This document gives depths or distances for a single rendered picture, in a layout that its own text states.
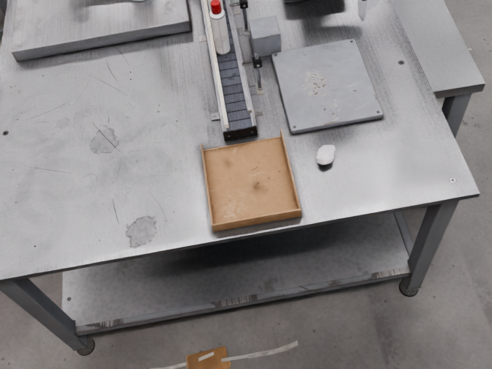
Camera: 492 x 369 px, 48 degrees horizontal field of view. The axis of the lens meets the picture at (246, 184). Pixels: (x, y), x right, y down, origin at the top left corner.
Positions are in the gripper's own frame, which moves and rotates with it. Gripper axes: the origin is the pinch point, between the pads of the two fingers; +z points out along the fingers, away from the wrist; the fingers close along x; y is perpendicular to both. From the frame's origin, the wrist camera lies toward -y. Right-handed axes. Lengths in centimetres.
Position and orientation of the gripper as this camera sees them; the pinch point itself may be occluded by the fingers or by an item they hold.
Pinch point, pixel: (348, 11)
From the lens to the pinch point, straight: 168.1
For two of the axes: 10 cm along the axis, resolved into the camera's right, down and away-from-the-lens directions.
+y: 9.4, -1.8, 2.9
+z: -0.6, 7.5, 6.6
